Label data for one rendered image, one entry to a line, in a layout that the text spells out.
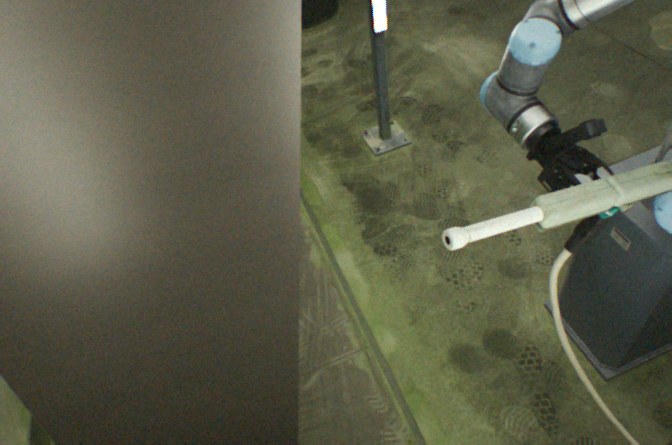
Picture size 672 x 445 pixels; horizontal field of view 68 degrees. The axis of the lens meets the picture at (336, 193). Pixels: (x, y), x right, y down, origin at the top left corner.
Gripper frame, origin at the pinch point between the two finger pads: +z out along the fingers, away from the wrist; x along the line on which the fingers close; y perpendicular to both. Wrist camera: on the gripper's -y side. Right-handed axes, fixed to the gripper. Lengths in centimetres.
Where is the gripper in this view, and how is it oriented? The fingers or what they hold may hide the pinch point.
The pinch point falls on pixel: (616, 203)
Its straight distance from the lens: 102.3
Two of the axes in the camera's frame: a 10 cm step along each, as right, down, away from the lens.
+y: -1.2, 6.3, 7.6
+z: 3.9, 7.4, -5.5
